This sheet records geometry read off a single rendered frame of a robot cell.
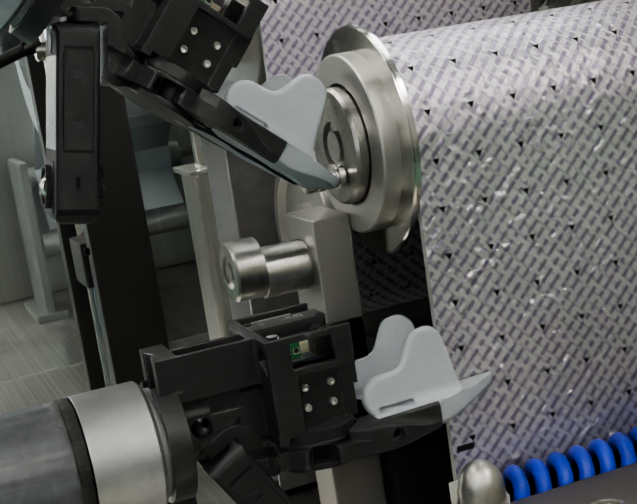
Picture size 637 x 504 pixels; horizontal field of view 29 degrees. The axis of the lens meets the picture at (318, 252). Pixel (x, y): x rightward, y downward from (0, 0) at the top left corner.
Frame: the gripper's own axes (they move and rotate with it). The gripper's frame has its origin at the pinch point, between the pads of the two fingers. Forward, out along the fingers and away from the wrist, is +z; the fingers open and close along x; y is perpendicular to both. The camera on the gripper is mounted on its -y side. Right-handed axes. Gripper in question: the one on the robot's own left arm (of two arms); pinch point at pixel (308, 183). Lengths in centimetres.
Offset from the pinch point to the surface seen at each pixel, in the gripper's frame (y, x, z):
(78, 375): -27, 93, 20
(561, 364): -2.2, -5.3, 19.2
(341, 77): 6.8, 0.1, -1.4
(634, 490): -7.2, -12.6, 22.9
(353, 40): 9.1, 0.2, -1.8
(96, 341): -18.0, 42.3, 5.1
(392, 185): 2.0, -4.2, 3.3
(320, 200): 0.4, 8.4, 4.6
